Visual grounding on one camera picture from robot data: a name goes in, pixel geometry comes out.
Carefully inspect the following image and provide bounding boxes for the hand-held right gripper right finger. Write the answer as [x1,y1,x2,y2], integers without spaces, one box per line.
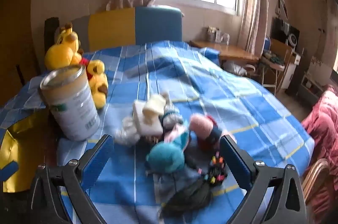
[220,134,308,224]

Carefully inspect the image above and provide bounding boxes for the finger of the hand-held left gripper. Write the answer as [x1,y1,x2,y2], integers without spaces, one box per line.
[0,161,19,183]

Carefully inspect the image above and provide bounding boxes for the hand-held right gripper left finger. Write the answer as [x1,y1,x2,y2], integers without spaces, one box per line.
[32,134,114,224]

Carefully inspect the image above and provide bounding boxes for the gold metal tray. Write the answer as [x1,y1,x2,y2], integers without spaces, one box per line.
[0,113,57,193]

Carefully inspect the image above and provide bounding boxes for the white plush toy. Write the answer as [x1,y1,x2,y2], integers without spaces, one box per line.
[115,116,143,147]

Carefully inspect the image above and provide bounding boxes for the pink sock with dark band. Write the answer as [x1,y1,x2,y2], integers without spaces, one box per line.
[189,114,222,141]

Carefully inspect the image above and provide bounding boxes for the black doll with beads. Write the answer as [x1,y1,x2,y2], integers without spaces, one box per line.
[158,153,229,216]

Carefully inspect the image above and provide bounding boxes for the teal plush toy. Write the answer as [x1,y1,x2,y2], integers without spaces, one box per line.
[146,129,192,174]

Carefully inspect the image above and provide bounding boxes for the striped sock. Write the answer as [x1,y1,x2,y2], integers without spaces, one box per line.
[162,104,184,128]

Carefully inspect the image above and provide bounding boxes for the cream sock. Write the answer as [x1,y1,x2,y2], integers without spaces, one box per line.
[143,93,172,116]

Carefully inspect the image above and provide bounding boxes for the white protein powder can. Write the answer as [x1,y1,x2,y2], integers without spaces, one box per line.
[40,65,101,141]

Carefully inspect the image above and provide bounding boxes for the blue checked bedsheet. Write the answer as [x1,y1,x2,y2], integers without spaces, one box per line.
[0,41,315,224]

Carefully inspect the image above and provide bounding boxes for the wicker chair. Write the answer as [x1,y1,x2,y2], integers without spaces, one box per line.
[301,158,330,203]

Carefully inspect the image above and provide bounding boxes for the pink blanket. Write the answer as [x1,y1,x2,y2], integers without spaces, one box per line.
[301,84,338,224]

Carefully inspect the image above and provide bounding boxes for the wooden desk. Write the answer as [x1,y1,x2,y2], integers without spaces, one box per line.
[189,40,259,62]

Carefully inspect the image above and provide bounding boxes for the yellow giraffe plush toy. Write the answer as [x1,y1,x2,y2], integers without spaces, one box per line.
[44,23,109,110]

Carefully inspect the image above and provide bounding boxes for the wooden folding chair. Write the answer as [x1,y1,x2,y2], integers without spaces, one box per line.
[261,39,293,95]

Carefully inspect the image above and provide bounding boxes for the clear containers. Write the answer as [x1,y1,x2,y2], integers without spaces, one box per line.
[206,26,230,43]

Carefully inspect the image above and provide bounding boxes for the black stereo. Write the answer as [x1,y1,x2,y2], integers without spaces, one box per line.
[272,17,300,53]

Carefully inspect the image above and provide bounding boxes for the wooden wardrobe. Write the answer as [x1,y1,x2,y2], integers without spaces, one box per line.
[0,0,43,106]

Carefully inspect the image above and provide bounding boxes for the grey yellow blue headboard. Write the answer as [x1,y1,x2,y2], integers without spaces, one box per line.
[44,6,183,56]

